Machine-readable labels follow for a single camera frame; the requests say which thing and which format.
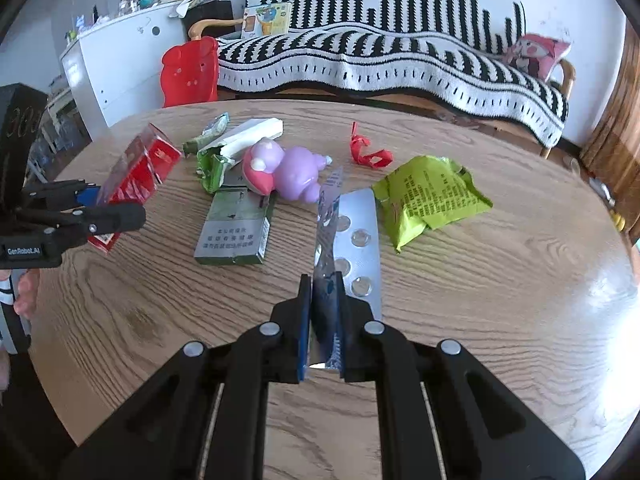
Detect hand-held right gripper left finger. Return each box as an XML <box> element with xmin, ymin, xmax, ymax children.
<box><xmin>60</xmin><ymin>274</ymin><xmax>313</xmax><ymax>480</ymax></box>

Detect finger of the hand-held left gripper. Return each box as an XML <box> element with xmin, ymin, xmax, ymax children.
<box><xmin>22</xmin><ymin>179</ymin><xmax>103</xmax><ymax>211</ymax></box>
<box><xmin>15</xmin><ymin>202</ymin><xmax>147</xmax><ymax>251</ymax></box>

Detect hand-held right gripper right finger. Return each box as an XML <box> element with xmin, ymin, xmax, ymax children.
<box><xmin>332</xmin><ymin>272</ymin><xmax>586</xmax><ymax>480</ymax></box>

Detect red cigarette box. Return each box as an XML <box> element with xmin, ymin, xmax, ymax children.
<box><xmin>87</xmin><ymin>122</ymin><xmax>182</xmax><ymax>253</ymax></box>

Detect person's left hand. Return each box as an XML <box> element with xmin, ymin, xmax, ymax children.
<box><xmin>12</xmin><ymin>269</ymin><xmax>40</xmax><ymax>318</ymax></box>

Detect green cigarette box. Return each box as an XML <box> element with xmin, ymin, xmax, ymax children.
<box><xmin>194</xmin><ymin>187</ymin><xmax>276</xmax><ymax>266</ymax></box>

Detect silver pill blister pack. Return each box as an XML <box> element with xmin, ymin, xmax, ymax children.
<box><xmin>330</xmin><ymin>189</ymin><xmax>383</xmax><ymax>323</ymax></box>

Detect small silver green wrapper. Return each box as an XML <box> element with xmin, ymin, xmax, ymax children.
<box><xmin>181</xmin><ymin>112</ymin><xmax>230</xmax><ymax>158</ymax></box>

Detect white cabinet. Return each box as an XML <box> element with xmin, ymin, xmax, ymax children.
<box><xmin>60</xmin><ymin>0</ymin><xmax>188</xmax><ymax>128</ymax></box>

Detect green white carton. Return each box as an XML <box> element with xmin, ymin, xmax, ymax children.
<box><xmin>196</xmin><ymin>117</ymin><xmax>284</xmax><ymax>194</ymax></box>

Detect purple pink toy bear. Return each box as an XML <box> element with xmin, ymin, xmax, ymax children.
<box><xmin>241</xmin><ymin>137</ymin><xmax>332</xmax><ymax>204</ymax></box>

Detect red plastic chair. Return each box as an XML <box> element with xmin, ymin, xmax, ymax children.
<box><xmin>160</xmin><ymin>36</ymin><xmax>221</xmax><ymax>108</ymax></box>

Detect green snack bag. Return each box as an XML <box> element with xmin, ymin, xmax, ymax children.
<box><xmin>372</xmin><ymin>155</ymin><xmax>493</xmax><ymax>254</ymax></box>

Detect red ribbon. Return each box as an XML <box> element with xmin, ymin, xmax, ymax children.
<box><xmin>349</xmin><ymin>121</ymin><xmax>393</xmax><ymax>167</ymax></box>

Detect row of small toys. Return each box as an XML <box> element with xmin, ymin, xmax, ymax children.
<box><xmin>65</xmin><ymin>0</ymin><xmax>221</xmax><ymax>41</ymax></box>

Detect wooden sofa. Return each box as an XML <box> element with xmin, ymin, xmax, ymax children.
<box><xmin>187</xmin><ymin>18</ymin><xmax>577</xmax><ymax>160</ymax></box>

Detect black side cabinet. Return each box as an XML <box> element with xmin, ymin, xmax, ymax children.
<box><xmin>181</xmin><ymin>0</ymin><xmax>235</xmax><ymax>41</ymax></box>

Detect colourful children's book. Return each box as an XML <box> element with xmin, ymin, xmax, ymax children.
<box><xmin>241</xmin><ymin>2</ymin><xmax>292</xmax><ymax>40</ymax></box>

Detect black white striped sofa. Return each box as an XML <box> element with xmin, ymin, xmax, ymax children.
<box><xmin>216</xmin><ymin>0</ymin><xmax>570</xmax><ymax>148</ymax></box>

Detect brown curtain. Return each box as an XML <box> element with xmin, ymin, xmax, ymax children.
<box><xmin>580</xmin><ymin>25</ymin><xmax>640</xmax><ymax>181</ymax></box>

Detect pink cartoon pillow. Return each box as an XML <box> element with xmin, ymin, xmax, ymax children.
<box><xmin>501</xmin><ymin>34</ymin><xmax>572</xmax><ymax>82</ymax></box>

